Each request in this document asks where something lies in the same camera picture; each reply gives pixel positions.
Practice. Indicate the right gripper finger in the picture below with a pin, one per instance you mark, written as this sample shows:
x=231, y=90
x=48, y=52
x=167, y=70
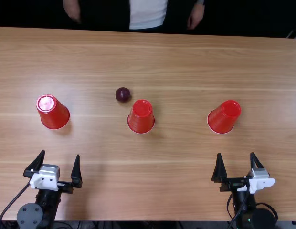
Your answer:
x=255, y=162
x=219, y=171

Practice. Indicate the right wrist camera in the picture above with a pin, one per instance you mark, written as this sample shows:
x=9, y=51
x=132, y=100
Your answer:
x=260, y=182

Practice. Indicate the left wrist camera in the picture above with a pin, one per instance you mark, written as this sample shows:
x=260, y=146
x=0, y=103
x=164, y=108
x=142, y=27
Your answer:
x=45, y=180

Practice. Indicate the dark red ball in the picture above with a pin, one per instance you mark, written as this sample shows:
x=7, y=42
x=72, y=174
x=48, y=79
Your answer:
x=123, y=94

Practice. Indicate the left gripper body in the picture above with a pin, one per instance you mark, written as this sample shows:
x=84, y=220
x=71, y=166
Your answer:
x=65, y=187

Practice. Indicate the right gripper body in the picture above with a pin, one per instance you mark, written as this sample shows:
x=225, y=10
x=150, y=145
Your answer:
x=234, y=183

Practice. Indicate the person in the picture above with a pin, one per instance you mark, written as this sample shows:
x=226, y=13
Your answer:
x=148, y=14

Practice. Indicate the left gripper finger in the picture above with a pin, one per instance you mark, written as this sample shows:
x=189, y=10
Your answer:
x=76, y=174
x=37, y=162

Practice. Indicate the red cup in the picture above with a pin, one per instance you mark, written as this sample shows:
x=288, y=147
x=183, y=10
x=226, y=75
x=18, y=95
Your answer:
x=140, y=118
x=223, y=118
x=53, y=115

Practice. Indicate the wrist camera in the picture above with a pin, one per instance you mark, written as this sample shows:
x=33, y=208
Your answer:
x=260, y=182
x=45, y=180

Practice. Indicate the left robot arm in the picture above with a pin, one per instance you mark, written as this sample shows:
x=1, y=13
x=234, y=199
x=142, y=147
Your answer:
x=46, y=211

